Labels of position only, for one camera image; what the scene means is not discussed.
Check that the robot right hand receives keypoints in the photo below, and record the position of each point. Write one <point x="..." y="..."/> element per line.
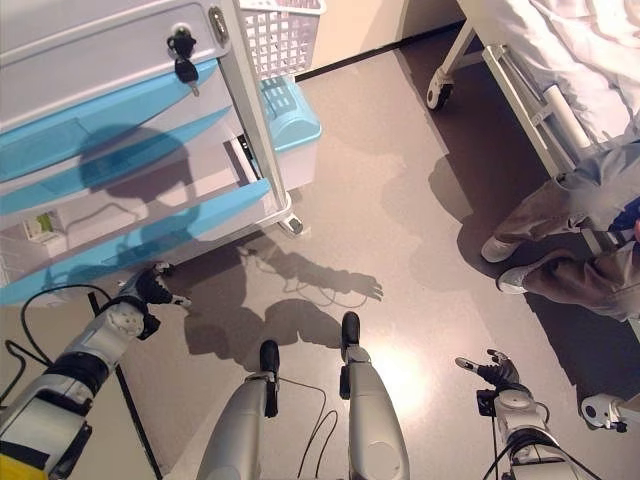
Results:
<point x="500" y="372"/>

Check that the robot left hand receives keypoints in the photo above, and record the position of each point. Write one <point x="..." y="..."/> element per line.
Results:
<point x="150" y="287"/>

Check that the blue-fronted cart drawer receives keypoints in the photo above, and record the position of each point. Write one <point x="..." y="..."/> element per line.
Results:
<point x="150" y="235"/>

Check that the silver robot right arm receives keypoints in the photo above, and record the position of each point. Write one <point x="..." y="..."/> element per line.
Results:
<point x="520" y="415"/>

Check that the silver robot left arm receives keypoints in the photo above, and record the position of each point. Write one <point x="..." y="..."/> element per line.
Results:
<point x="85" y="350"/>

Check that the small green white medicine box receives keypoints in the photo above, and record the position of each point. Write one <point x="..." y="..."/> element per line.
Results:
<point x="42" y="225"/>

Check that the silver robot right leg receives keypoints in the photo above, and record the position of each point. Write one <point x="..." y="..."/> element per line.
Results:
<point x="372" y="400"/>

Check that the person in brown trousers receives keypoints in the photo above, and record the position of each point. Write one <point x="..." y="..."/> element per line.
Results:
<point x="575" y="240"/>

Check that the light blue waste bin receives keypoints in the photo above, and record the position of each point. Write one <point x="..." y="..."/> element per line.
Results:
<point x="292" y="130"/>

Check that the yellow tape wrap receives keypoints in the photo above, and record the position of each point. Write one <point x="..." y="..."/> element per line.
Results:
<point x="20" y="467"/>

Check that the black keys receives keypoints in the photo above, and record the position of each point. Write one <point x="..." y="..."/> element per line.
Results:
<point x="184" y="60"/>

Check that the white and blue medical cart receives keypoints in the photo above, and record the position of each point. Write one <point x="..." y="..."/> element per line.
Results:
<point x="100" y="50"/>

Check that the white hospital bed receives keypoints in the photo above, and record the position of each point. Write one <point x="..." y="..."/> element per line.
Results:
<point x="525" y="100"/>

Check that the white lattice basket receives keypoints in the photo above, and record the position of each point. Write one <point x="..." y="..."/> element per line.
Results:
<point x="280" y="35"/>

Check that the white blanket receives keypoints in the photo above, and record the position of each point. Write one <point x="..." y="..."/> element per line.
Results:
<point x="590" y="50"/>

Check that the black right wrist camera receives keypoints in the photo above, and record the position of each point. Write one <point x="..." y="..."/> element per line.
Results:
<point x="485" y="402"/>

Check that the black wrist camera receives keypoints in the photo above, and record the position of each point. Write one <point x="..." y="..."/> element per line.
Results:
<point x="485" y="402"/>
<point x="150" y="325"/>

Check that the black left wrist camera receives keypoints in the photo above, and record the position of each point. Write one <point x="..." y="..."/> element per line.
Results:
<point x="150" y="325"/>

